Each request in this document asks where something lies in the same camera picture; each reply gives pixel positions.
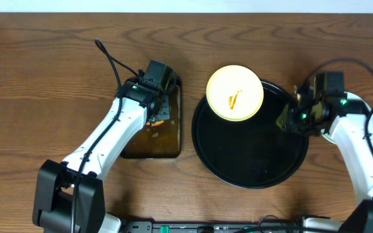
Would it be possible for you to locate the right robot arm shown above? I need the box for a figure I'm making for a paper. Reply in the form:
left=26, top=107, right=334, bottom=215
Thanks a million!
left=277, top=93, right=373, bottom=232

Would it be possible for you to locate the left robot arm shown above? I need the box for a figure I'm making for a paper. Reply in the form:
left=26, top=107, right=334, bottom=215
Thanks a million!
left=32, top=81, right=178, bottom=232

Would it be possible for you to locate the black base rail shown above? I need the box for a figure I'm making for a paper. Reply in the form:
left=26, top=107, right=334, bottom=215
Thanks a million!
left=118, top=216, right=302, bottom=233

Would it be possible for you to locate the black round tray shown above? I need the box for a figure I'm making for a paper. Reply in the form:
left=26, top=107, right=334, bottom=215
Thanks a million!
left=192, top=81, right=309, bottom=189

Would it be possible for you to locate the black rectangular water tray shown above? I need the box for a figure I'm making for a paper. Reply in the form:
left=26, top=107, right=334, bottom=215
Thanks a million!
left=120, top=80, right=182, bottom=159

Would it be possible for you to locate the light blue plate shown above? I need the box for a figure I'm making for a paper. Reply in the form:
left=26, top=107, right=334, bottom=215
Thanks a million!
left=321, top=91, right=373, bottom=145

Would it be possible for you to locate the yellow plate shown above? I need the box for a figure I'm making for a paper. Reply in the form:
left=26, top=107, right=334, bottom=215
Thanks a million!
left=206, top=65, right=264, bottom=122

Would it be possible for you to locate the green orange sponge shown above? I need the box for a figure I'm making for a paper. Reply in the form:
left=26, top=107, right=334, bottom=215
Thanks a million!
left=146, top=120, right=164, bottom=127

